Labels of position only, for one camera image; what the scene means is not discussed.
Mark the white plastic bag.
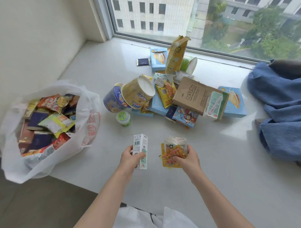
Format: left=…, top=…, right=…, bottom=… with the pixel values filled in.
left=0, top=79, right=102, bottom=184

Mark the person's left hand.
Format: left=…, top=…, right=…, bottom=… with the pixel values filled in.
left=118, top=145, right=147, bottom=172

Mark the wrapped green white carton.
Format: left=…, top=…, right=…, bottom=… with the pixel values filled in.
left=203, top=91, right=224, bottom=122

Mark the pile of mixed snack packets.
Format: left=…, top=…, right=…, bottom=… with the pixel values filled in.
left=17, top=93, right=81, bottom=158

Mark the person's right hand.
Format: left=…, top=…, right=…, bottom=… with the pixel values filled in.
left=172, top=144, right=203, bottom=180

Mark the orange clear snack packet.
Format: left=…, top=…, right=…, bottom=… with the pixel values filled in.
left=161, top=136, right=188, bottom=168

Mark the yellow instant noodle cup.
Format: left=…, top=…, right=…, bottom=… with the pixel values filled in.
left=121, top=75, right=156, bottom=110

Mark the green paper cup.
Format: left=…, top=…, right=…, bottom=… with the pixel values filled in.
left=180, top=55, right=198, bottom=75

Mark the small white green packet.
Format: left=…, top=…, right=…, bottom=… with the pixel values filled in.
left=153, top=72, right=168, bottom=88

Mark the person's white clothing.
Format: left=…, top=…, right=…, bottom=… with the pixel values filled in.
left=112, top=206, right=199, bottom=228

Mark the person's right forearm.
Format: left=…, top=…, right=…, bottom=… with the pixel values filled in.
left=189, top=173, right=255, bottom=228

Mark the small white drink carton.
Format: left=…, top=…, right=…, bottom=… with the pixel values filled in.
left=132, top=134, right=149, bottom=170

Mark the blue cloth garment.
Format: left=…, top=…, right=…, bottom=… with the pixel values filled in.
left=247, top=59, right=301, bottom=165

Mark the light blue flat box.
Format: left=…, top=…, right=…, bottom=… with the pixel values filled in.
left=148, top=89, right=175, bottom=116

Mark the light blue durian box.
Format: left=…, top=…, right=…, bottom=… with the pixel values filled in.
left=150, top=47, right=169, bottom=72
left=217, top=86, right=247, bottom=118

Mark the silver foil packet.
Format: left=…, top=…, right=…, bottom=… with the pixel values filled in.
left=174, top=70, right=195, bottom=85

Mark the person's left forearm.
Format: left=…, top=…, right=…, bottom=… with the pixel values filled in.
left=73, top=167, right=135, bottom=228

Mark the blue cartoon snack packet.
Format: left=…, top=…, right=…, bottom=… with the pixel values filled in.
left=171, top=107, right=199, bottom=129

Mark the window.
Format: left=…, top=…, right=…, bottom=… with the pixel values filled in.
left=93, top=0, right=301, bottom=65

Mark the small green white bottle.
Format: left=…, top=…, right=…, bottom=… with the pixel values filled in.
left=116, top=110, right=132, bottom=127

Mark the tall yellow snack bag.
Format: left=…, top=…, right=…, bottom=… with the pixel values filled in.
left=165, top=35, right=191, bottom=76

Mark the small dark blue box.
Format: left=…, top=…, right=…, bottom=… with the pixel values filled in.
left=165, top=106, right=177, bottom=123

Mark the yellow noodle snack packet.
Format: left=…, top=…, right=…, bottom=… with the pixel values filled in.
left=155, top=81, right=177, bottom=109

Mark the brown paper bag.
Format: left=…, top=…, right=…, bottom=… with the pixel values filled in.
left=171, top=76, right=230, bottom=118

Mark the blue instant noodle cup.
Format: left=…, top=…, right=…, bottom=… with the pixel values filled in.
left=103, top=83, right=128, bottom=114

